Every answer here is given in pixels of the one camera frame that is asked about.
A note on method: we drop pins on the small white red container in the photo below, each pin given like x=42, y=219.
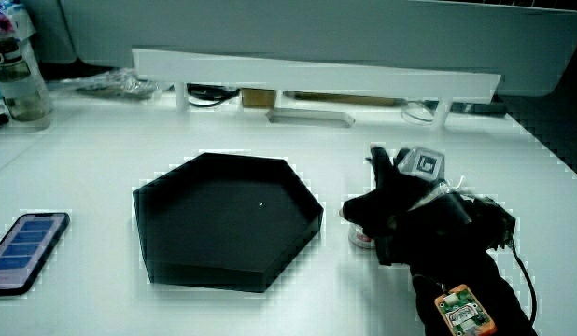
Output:
x=359, y=237

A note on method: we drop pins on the orange circuit board module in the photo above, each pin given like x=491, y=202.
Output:
x=465, y=312

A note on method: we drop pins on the black smartphone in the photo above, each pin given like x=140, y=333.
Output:
x=24, y=249

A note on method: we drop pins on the white desk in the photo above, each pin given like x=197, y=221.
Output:
x=102, y=158

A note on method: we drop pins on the white desk shelf riser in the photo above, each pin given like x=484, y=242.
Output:
x=316, y=74

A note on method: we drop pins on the crumpled clear plastic bag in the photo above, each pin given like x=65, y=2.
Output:
x=116, y=84

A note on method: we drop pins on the brown cardboard box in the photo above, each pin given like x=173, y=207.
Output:
x=258, y=98

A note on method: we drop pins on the person's right hand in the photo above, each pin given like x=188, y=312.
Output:
x=410, y=210

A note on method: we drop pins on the black hexagonal tray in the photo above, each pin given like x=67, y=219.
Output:
x=223, y=224

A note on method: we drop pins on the flat black device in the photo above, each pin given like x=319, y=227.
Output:
x=480, y=108

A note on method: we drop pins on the clear acrylic block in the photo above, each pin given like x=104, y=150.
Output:
x=309, y=117

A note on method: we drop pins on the person's right forearm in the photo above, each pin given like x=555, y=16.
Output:
x=470, y=289

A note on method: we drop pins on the clear drink bottle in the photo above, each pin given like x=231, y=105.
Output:
x=18, y=79

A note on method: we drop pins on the grey desk partition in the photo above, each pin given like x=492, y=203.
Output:
x=316, y=28

